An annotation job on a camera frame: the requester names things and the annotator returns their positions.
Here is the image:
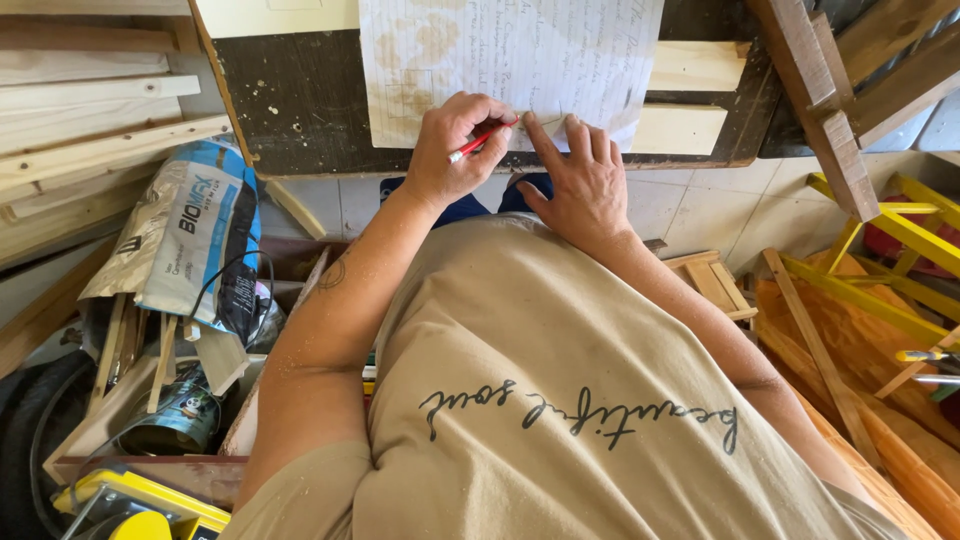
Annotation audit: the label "person's left hand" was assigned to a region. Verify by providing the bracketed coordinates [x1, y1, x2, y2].
[401, 91, 520, 216]

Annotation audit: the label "brown wooden frame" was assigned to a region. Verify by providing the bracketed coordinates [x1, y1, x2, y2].
[746, 0, 960, 224]

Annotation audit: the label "cream board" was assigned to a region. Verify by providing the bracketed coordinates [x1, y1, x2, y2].
[193, 0, 362, 40]

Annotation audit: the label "black cable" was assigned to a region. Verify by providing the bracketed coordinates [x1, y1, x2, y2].
[186, 249, 277, 354]

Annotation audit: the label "yellow and blue handled screwdriver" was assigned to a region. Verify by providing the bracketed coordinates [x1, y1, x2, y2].
[894, 348, 960, 370]

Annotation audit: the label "black rubber tyre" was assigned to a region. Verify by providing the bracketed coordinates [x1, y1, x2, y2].
[0, 348, 99, 540]

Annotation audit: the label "stack of pale wooden planks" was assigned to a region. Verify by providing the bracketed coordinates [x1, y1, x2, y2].
[0, 0, 235, 268]

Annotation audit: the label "blue trousers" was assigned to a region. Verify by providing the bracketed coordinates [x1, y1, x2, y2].
[378, 172, 556, 230]

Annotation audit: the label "curved wood offcut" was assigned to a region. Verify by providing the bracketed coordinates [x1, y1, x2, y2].
[264, 178, 329, 242]

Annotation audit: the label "long thin wooden slat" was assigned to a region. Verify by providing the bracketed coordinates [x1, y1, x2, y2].
[762, 246, 885, 470]

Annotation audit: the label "lined handwritten paper sheet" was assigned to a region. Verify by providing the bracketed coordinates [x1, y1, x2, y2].
[358, 0, 666, 154]

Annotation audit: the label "wooden crate of wood scraps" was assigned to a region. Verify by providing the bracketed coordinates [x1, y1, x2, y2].
[42, 243, 335, 489]

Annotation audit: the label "printed metal tin can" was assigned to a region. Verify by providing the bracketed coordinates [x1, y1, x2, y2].
[116, 363, 225, 457]

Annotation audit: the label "blue and grey cement bag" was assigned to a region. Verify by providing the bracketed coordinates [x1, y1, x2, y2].
[78, 135, 264, 348]

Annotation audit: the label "person's right hand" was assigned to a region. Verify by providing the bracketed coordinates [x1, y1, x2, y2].
[516, 111, 636, 247]

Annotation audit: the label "small slatted wooden panel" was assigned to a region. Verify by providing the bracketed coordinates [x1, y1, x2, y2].
[662, 249, 760, 325]

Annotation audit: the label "yellow power saw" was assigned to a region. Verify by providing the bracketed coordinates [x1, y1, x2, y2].
[51, 466, 232, 540]

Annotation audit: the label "beige printed t-shirt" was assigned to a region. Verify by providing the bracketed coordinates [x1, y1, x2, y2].
[219, 212, 912, 540]

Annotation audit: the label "red object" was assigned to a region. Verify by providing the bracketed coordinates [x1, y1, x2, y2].
[861, 196, 960, 280]

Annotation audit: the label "yellow wooden frame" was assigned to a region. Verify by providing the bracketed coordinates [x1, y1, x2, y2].
[778, 171, 960, 348]

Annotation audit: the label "orange wooden boards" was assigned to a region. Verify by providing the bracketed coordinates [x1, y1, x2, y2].
[753, 251, 960, 540]

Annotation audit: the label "red pencil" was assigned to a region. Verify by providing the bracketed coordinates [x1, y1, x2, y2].
[447, 114, 522, 165]

